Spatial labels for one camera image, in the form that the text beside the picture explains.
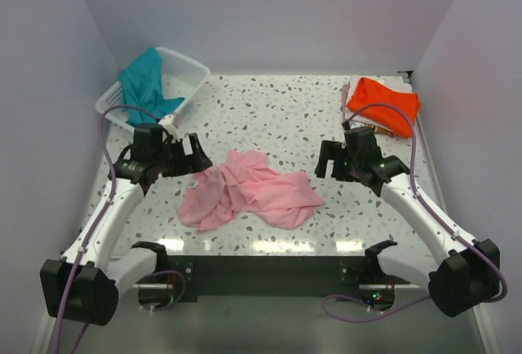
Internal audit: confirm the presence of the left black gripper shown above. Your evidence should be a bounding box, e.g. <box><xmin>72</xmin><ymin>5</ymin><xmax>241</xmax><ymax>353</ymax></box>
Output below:
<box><xmin>153</xmin><ymin>133</ymin><xmax>211</xmax><ymax>178</ymax></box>

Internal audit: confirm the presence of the pink t-shirt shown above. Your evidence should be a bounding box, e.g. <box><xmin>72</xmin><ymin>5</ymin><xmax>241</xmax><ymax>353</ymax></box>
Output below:
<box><xmin>177</xmin><ymin>150</ymin><xmax>324</xmax><ymax>232</ymax></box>

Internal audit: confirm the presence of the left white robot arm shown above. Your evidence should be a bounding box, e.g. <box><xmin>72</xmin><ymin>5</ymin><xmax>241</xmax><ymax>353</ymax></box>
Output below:
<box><xmin>40</xmin><ymin>123</ymin><xmax>212</xmax><ymax>326</ymax></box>

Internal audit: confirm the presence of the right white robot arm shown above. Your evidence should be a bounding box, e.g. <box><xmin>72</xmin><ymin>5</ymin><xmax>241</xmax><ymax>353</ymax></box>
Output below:
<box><xmin>315</xmin><ymin>126</ymin><xmax>507</xmax><ymax>317</ymax></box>

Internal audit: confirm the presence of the folded patterned orange garment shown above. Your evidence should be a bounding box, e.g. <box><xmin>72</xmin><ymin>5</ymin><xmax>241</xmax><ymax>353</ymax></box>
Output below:
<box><xmin>367</xmin><ymin>124</ymin><xmax>396</xmax><ymax>137</ymax></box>

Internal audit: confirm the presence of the folded light pink garment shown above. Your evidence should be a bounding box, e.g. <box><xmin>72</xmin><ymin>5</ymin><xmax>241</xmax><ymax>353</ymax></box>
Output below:
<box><xmin>341</xmin><ymin>82</ymin><xmax>350</xmax><ymax>120</ymax></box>

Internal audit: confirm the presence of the folded orange t-shirt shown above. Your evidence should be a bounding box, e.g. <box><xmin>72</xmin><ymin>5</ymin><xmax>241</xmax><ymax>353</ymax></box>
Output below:
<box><xmin>346</xmin><ymin>77</ymin><xmax>421</xmax><ymax>139</ymax></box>

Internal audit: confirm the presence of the white plastic basket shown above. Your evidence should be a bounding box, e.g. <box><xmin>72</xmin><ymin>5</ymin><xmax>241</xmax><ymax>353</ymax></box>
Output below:
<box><xmin>95</xmin><ymin>47</ymin><xmax>210</xmax><ymax>133</ymax></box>

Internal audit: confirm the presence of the folded white t-shirt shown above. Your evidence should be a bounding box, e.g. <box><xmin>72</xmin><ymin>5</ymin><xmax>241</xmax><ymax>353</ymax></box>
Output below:
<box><xmin>345</xmin><ymin>75</ymin><xmax>413</xmax><ymax>130</ymax></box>

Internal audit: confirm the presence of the teal t-shirt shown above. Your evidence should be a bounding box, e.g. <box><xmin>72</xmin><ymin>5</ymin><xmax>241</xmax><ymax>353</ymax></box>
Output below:
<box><xmin>119</xmin><ymin>47</ymin><xmax>184</xmax><ymax>126</ymax></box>

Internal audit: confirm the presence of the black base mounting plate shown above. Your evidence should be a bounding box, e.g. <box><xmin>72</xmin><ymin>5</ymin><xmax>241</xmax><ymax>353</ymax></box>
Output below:
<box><xmin>138</xmin><ymin>255</ymin><xmax>406</xmax><ymax>308</ymax></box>

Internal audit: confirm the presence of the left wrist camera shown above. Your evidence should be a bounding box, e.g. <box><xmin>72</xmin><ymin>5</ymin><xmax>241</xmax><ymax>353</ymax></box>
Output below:
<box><xmin>158</xmin><ymin>113</ymin><xmax>179</xmax><ymax>139</ymax></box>

